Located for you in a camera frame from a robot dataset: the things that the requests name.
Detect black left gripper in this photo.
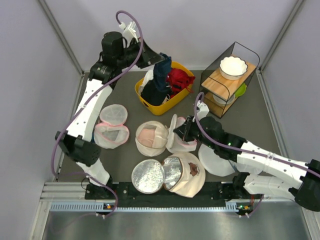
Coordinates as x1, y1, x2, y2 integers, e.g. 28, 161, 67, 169
115, 37, 164, 70

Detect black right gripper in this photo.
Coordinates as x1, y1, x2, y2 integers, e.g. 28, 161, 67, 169
173, 115, 217, 150

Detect dark blue bra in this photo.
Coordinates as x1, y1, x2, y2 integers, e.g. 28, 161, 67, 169
153, 52, 172, 92

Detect beige mesh bag with glasses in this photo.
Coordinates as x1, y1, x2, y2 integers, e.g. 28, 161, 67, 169
135, 114, 178, 157

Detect pale pink bra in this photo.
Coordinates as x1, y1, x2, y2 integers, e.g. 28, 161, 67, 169
137, 128, 155, 148

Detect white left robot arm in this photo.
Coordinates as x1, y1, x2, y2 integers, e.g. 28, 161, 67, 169
55, 31, 164, 199

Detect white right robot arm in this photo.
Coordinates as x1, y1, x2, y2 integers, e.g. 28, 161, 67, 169
173, 116, 320, 212

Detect pink trimmed bag centre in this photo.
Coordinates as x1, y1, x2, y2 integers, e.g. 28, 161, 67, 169
166, 114, 197, 154

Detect pink trimmed bag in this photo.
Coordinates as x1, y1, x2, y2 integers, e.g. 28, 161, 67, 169
93, 104, 130, 149
166, 114, 197, 154

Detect white bra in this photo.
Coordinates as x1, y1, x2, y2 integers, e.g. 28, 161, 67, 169
138, 69, 154, 95

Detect red bra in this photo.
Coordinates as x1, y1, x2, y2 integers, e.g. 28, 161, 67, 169
167, 68, 196, 96

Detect black bra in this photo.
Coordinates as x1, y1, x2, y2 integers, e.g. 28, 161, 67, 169
140, 80, 172, 106

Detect grey trimmed white mesh bag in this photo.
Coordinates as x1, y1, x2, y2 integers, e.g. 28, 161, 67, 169
198, 144, 238, 177

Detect beige foil lined bear bag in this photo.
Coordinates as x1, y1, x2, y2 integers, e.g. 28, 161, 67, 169
131, 151, 206, 198

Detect pink trimmed bag left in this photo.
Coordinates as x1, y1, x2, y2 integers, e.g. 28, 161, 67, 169
93, 104, 130, 149

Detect yellow plastic basket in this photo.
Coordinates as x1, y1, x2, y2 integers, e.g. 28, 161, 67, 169
134, 61, 196, 116

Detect green plastic bowl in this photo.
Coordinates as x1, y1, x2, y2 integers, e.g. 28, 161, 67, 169
234, 83, 247, 98

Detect white scalloped bowl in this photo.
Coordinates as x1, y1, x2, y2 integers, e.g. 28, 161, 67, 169
219, 56, 248, 81

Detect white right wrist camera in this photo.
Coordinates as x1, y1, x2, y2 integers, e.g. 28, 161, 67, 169
196, 100, 210, 120

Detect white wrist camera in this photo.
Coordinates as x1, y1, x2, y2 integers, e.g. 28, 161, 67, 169
196, 100, 210, 120
119, 21, 138, 42

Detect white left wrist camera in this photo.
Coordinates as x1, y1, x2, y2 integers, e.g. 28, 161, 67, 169
119, 21, 138, 42

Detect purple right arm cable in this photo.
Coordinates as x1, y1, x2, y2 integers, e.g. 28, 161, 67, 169
194, 92, 320, 217

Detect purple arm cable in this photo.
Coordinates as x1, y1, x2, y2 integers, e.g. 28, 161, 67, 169
194, 92, 320, 217
51, 10, 145, 213

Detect black wire shelf rack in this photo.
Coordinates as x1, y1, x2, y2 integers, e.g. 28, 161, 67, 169
199, 41, 260, 118

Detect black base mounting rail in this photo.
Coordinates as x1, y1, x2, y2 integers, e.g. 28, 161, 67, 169
84, 180, 262, 208

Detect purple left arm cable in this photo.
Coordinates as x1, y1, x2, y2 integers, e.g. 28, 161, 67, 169
51, 10, 145, 213

